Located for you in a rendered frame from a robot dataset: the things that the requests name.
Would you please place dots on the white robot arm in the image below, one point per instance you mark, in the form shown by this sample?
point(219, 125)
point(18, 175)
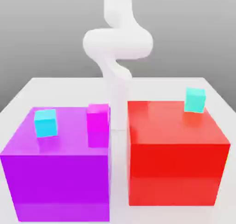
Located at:
point(118, 43)

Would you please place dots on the small magenta cube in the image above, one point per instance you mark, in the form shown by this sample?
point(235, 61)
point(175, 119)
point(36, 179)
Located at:
point(97, 128)

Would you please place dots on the small cyan cube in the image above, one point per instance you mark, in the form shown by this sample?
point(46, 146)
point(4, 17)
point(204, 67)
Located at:
point(46, 124)

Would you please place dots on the small turquoise cube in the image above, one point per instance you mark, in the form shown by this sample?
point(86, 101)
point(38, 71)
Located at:
point(195, 100)

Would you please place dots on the large red box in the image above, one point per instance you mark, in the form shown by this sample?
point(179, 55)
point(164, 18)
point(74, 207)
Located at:
point(173, 159)

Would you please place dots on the large purple box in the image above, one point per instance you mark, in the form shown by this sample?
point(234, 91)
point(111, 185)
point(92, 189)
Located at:
point(59, 178)

